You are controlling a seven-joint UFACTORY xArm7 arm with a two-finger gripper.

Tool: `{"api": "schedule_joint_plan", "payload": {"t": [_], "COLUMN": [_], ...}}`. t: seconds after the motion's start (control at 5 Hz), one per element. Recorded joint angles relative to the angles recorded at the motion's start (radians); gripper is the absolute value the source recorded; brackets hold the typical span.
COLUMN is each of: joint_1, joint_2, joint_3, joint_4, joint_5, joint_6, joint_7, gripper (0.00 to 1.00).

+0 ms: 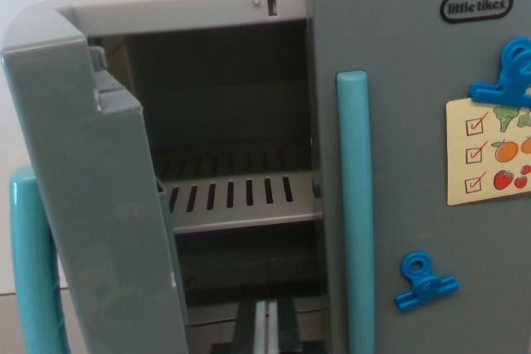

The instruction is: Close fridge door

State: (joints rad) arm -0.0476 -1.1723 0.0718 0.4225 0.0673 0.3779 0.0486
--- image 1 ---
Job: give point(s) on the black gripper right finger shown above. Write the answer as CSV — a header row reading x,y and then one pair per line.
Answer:
x,y
286,329

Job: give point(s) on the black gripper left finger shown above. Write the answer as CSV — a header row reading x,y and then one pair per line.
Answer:
x,y
245,329

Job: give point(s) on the gray slotted fridge shelf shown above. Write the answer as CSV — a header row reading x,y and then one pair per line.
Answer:
x,y
249,214

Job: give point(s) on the gray fridge door with logo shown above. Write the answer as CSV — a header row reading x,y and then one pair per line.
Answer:
x,y
415,59

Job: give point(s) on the gray toy fridge cabinet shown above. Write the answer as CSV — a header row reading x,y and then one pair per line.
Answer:
x,y
186,10

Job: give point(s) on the small blue plastic clip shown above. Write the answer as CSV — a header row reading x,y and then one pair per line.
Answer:
x,y
423,283

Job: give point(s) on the cream grocery checklist card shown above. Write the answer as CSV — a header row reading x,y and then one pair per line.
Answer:
x,y
460,188

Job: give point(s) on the large blue plastic clip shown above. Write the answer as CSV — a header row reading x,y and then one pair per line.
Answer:
x,y
510,76

